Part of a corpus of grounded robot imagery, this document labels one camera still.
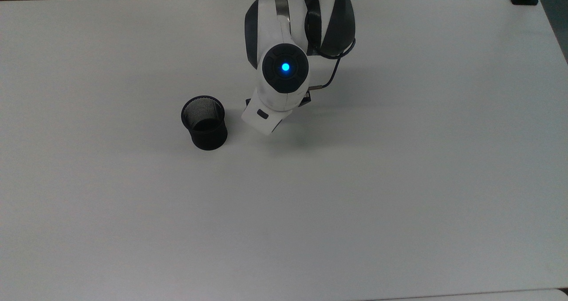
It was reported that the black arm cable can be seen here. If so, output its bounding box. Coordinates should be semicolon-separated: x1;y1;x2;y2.
309;38;357;91

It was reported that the black mesh pen cup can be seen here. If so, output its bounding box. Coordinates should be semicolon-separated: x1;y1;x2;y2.
181;95;229;151

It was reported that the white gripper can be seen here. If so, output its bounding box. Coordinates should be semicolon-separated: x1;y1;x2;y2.
241;96;288;136

